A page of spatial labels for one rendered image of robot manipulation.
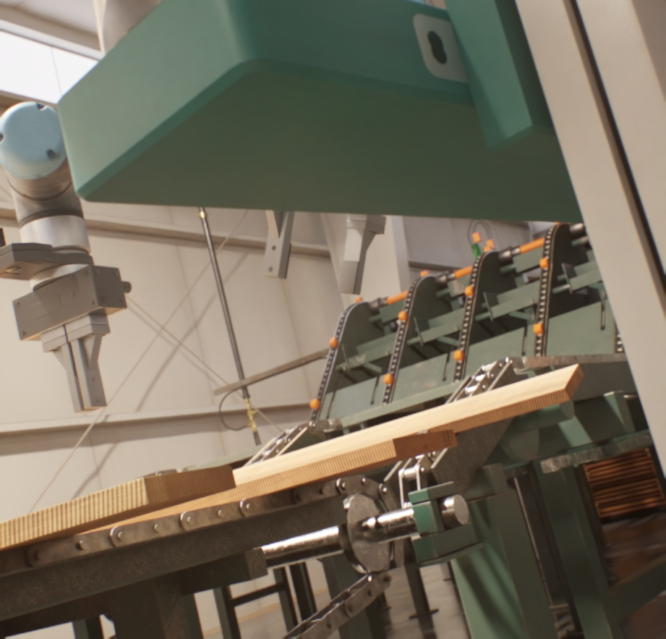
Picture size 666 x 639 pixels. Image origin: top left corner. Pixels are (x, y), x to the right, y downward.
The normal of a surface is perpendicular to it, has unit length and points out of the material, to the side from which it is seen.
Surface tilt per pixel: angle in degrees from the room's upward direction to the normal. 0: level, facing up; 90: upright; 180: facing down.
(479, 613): 90
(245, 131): 180
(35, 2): 171
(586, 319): 47
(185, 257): 89
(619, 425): 90
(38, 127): 90
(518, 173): 180
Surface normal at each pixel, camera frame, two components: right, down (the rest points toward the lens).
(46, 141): 0.18, -0.24
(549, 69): -0.70, 0.04
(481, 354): -0.57, -0.67
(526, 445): 0.80, -0.31
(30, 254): 0.57, -0.30
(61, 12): 0.30, 0.94
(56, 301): -0.50, -0.04
